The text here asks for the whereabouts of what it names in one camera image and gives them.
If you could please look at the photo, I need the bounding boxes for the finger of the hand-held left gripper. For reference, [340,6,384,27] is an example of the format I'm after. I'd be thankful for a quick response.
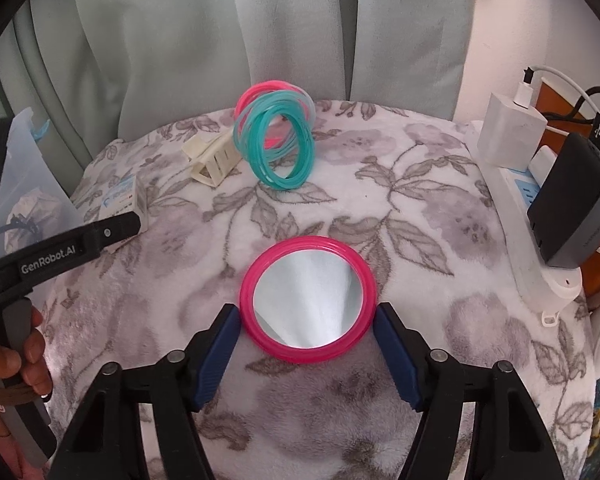
[77,211,149,257]

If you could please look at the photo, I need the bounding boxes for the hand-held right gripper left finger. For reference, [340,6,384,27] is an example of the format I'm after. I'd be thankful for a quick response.
[55,302,242,480]

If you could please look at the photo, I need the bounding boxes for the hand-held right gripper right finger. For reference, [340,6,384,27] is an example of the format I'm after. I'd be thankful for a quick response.
[372,301,566,480]

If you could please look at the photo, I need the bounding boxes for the clear plastic storage bin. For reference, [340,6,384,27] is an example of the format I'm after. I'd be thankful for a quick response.
[0,107,87,266]

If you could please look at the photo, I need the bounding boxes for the pink round mirror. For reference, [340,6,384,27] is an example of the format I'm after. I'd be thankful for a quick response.
[239,235,378,365]

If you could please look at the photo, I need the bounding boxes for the small white blue box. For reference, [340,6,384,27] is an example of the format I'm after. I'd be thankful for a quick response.
[84,175,151,233]

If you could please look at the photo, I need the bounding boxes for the floral blanket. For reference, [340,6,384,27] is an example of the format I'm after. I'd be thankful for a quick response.
[45,100,598,480]

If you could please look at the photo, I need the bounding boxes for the cream hair claw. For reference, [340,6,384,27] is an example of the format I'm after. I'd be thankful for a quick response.
[182,132,243,188]

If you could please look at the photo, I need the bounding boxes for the white power strip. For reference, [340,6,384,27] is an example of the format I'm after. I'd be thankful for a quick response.
[467,120,586,316]

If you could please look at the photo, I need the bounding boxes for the bundle of pink teal bangles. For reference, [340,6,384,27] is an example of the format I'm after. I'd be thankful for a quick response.
[232,80,317,191]

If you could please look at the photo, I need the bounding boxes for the grey green curtain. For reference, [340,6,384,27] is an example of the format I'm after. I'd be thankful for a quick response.
[0,0,481,161]

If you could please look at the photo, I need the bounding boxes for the black charger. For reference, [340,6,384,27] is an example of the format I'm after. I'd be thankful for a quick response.
[526,132,600,268]

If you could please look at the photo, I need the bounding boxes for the white charger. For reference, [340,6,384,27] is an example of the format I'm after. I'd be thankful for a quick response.
[476,91,548,167]

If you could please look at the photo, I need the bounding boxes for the brown wooden furniture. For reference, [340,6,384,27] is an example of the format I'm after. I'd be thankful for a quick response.
[535,77,600,133]

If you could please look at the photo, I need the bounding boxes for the black cable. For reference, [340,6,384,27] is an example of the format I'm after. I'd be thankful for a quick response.
[570,85,600,161]

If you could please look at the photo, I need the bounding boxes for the white cable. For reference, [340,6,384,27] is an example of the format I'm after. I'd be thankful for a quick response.
[512,65,588,111]

